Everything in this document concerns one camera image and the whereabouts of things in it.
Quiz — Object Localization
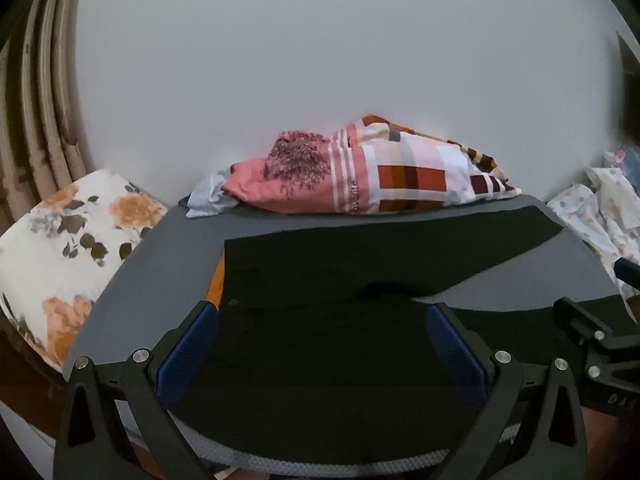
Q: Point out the light blue cloth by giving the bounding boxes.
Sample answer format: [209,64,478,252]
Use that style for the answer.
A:
[179,170,238,219]

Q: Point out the beige ribbed curtain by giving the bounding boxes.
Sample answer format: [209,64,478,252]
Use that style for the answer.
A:
[0,0,97,233]

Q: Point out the black pants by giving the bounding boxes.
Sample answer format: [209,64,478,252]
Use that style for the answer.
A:
[207,205,632,461]

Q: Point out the brown wooden bed frame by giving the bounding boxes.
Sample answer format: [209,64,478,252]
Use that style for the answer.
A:
[0,317,67,442]

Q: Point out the brown wooden furniture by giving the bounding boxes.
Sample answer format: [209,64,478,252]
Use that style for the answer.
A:
[617,31,640,137]

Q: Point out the white orange floral pillow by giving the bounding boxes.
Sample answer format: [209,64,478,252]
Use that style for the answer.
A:
[0,169,170,373]

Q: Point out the white floral bedsheet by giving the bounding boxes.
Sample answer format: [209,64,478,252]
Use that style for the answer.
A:
[546,149,640,296]

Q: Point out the pink plaid pillow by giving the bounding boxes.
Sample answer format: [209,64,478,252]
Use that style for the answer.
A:
[221,114,522,216]

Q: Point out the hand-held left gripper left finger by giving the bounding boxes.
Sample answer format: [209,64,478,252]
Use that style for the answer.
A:
[54,300,221,480]

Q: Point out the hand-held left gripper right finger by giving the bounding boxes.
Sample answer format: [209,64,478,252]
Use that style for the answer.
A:
[425,302,589,480]

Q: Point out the grey mesh mat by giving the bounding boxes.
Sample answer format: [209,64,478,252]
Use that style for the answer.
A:
[62,195,626,476]

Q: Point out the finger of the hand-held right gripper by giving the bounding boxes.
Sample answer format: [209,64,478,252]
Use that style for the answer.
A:
[614,257,640,292]
[553,297,615,348]

